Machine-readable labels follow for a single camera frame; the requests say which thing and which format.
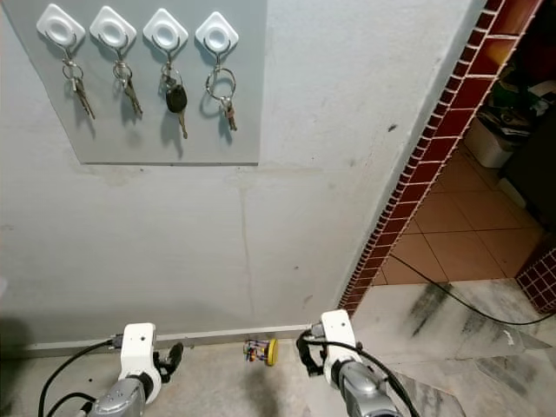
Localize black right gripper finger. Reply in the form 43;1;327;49
297;334;326;377

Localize white baseboard strip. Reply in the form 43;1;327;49
22;323;314;357

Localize small colourful toy yellow wheel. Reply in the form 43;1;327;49
244;337;279;367

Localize black headed car key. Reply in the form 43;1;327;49
161;54;189;140

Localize white plastic bin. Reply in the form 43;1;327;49
465;113;518;169

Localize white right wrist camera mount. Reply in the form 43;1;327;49
320;309;359;370

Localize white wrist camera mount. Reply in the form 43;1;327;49
120;323;158;389
320;309;359;370

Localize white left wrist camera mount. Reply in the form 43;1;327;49
120;323;158;389

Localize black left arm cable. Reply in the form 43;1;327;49
39;334;124;417

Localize long black floor cable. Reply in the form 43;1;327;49
387;254;556;327

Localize red tiled low wall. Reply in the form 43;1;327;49
514;243;556;314

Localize silver keys on small ring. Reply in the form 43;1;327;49
113;50;138;118
62;48;92;121

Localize white diamond wall hook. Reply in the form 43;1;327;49
142;8;189;53
195;10;239;55
36;3;86;49
89;6;137;50

